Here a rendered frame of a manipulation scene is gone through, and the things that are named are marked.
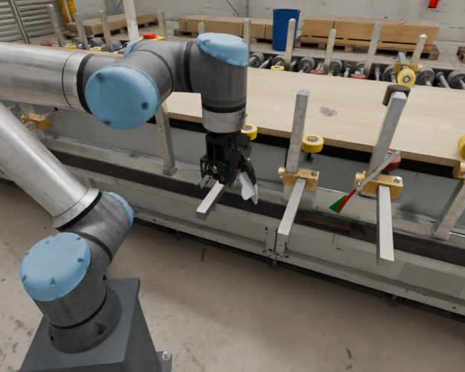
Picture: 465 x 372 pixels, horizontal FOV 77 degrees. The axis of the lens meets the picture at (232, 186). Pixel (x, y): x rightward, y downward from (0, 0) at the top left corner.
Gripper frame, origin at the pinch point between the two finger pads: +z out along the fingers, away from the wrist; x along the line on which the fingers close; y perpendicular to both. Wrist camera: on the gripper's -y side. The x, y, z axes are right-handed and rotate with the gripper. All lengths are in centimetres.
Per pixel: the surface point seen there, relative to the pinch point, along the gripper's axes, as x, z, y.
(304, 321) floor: 26, 94, -31
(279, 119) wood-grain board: -5, 4, -57
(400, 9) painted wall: 44, 28, -753
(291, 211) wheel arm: 13.8, 11.5, -13.7
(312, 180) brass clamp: 16.0, 11.3, -31.8
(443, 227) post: 58, 19, -35
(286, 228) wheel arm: 14.4, 11.5, -6.2
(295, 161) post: 9.3, 5.6, -32.2
